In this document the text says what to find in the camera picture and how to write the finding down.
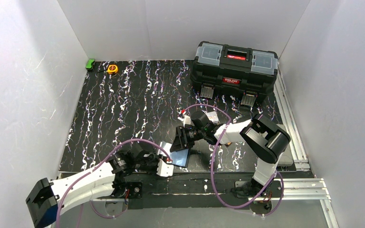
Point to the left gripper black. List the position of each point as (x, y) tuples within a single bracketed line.
[(153, 160)]

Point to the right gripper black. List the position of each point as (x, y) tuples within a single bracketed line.
[(182, 137)]

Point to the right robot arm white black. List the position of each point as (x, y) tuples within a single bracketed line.
[(265, 138)]

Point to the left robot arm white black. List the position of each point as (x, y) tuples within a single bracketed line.
[(49, 199)]

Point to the white card on table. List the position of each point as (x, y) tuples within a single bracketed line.
[(213, 117)]

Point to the yellow tape measure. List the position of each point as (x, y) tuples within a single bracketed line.
[(112, 69)]

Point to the grey foam pad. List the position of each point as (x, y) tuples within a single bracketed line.
[(286, 159)]

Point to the green small object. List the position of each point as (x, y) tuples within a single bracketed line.
[(90, 64)]

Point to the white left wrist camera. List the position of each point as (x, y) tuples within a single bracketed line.
[(165, 168)]

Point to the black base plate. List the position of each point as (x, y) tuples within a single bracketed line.
[(191, 190)]

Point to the black toolbox with red handle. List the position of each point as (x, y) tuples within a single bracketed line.
[(245, 73)]

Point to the aluminium frame rail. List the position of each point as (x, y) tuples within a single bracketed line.
[(297, 148)]

